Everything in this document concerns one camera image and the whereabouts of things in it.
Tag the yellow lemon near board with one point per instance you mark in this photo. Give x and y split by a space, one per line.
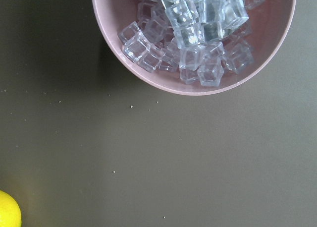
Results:
10 213

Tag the clear ice cube pile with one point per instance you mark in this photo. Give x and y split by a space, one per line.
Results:
150 43

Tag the pink bowl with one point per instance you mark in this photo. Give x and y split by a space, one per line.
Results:
270 23

